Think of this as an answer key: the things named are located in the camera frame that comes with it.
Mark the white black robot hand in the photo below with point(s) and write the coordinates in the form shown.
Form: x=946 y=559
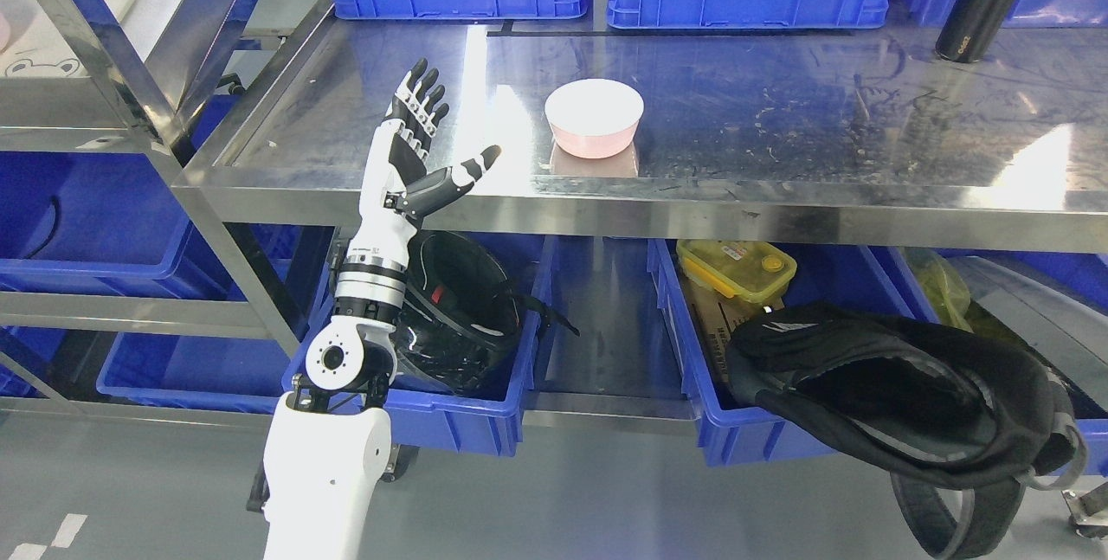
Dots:
x=398 y=189

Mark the pink ikea bowl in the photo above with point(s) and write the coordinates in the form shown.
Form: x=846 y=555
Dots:
x=594 y=118

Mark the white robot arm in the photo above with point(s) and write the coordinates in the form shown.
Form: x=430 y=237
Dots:
x=330 y=437

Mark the steel shelf rack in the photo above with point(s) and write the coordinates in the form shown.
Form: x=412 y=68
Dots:
x=150 y=90

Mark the blue bin shelf lower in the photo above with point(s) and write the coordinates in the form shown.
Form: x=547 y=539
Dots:
x=205 y=373

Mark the blue bin shelf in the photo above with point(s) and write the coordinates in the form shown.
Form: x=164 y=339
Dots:
x=205 y=373
x=104 y=225

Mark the blue bin shelf middle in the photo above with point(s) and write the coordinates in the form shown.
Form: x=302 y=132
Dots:
x=104 y=225

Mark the black motorcycle helmet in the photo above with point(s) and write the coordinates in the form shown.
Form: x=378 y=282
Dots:
x=462 y=320

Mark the blue bin under table left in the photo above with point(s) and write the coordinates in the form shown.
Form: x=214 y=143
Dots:
x=483 y=425

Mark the blue bin under table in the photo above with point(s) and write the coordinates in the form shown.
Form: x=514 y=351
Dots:
x=483 y=425
x=865 y=279

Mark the yellow lunch box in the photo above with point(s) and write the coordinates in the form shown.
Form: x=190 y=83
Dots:
x=755 y=272

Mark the cream bear tray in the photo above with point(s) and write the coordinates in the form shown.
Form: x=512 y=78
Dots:
x=36 y=48

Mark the steel work table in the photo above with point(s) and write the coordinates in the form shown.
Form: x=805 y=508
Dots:
x=858 y=137

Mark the black backpack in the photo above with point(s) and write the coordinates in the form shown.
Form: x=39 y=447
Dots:
x=963 y=424

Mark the blue bin under table right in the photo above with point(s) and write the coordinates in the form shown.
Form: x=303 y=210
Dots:
x=865 y=279

